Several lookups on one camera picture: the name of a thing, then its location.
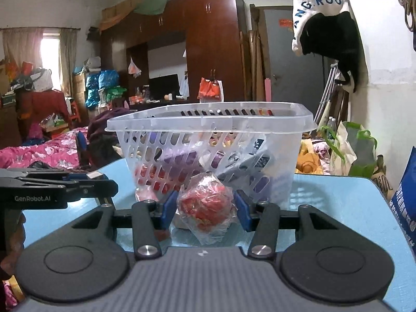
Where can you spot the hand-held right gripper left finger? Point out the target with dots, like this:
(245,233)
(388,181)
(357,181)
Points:
(169,213)

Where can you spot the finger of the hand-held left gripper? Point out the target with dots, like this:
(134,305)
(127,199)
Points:
(94,189)
(58,174)

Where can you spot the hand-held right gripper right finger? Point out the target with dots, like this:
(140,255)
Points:
(242,213)

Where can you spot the purple packet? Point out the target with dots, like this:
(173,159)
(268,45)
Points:
(261,186)

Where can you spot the red ball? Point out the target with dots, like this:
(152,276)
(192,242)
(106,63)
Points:
(204,204)

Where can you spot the red box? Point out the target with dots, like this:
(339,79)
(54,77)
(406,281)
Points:
(146,175)

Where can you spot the purple box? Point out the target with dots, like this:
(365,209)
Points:
(182,161)

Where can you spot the clear plastic basket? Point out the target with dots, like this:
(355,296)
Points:
(282,156)

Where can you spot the pink floral blanket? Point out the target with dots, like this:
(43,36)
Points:
(42,151)

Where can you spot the dark blue upright object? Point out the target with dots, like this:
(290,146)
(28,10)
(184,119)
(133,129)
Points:
(81,148)

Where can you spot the pile of clothes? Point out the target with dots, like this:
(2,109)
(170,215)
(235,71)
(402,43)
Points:
(104,133)

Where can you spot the red cloth cover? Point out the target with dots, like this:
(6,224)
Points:
(42,107)

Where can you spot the yellow blanket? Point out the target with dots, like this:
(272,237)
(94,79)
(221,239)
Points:
(310,159)

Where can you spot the blue plastic bag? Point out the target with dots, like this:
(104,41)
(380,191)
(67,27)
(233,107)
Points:
(100,87)

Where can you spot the green plastic bag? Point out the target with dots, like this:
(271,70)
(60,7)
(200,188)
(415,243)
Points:
(113,92)

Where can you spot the window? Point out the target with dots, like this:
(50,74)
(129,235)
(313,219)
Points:
(51,61)

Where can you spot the beige curtain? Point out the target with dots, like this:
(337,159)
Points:
(68,58)
(22,48)

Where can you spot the black monitor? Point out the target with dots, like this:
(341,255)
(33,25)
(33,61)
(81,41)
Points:
(164,87)

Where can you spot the plastic bottles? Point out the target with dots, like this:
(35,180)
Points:
(329,123)

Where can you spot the pink board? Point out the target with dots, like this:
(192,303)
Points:
(268,90)

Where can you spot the orange and white plastic bag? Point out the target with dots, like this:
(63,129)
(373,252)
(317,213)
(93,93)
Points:
(210,90)

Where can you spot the pink and white plastic bag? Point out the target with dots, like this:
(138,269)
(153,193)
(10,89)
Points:
(134,68)

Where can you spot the green and white bag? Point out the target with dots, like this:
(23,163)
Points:
(360,156)

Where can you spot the brown sack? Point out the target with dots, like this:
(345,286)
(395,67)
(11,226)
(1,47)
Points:
(382,178)

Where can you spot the metal crutches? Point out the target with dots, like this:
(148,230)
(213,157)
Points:
(325,94)

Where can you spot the wooden sticks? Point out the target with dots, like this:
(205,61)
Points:
(253,68)

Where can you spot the grey door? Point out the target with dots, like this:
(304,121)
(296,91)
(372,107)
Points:
(282,55)

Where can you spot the blue shopping bag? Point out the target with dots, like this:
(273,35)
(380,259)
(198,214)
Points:
(404,201)

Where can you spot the brown wooden wardrobe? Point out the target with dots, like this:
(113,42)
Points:
(211,39)

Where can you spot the cardboard boxes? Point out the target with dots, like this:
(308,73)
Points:
(120,6)

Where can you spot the white and black jacket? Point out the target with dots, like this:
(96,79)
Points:
(325,0)

